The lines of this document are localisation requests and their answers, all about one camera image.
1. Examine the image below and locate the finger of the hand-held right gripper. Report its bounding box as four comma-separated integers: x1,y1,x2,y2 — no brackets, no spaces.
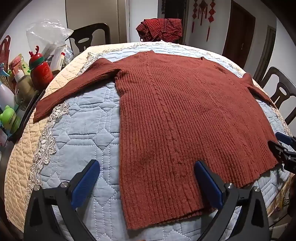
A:
275,132,296,146
268,140,296,163

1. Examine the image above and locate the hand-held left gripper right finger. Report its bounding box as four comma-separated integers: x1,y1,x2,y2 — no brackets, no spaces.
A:
194,160,271,241

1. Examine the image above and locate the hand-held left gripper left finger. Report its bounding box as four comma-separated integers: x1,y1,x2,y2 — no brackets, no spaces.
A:
24,159,100,241

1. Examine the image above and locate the rust red knitted sweater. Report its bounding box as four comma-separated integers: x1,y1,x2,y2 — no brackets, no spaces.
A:
33,50,279,230

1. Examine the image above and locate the black chair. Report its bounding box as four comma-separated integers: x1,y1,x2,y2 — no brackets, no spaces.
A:
253,66,296,126
68,23,111,55

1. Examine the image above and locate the blue and beige quilted blanket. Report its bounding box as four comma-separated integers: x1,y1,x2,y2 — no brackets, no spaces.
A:
4,41,293,241

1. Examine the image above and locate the grey door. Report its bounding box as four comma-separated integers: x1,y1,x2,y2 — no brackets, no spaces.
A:
253,25,277,81

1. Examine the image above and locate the green frog cup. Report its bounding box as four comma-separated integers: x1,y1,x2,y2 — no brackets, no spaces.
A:
0,105,21,132

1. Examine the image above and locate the glass jar white lid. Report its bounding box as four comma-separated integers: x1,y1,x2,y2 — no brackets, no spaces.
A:
14,70,35,110

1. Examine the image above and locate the dark wooden door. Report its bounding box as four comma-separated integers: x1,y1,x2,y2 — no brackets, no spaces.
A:
222,2,256,69

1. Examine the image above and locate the red reindeer bottle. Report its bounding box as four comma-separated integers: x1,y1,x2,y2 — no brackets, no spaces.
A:
29,45,54,90

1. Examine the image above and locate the white spray bottle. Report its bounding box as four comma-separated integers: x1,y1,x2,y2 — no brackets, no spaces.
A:
0,62,15,110

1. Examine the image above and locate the white medicine box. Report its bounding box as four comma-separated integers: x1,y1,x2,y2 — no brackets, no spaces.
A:
50,45,67,72

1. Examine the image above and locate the red gift bag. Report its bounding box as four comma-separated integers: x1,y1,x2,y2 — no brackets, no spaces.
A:
0,35,11,65

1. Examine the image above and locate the clear plastic bag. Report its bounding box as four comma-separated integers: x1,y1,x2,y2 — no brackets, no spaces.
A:
26,20,74,61

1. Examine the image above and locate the red plaid cloth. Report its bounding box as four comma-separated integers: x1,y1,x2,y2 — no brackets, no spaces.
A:
135,18,183,43

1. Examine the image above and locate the red knot wall decoration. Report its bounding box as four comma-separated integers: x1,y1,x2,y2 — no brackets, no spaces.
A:
207,0,216,42
199,0,207,26
191,0,199,33

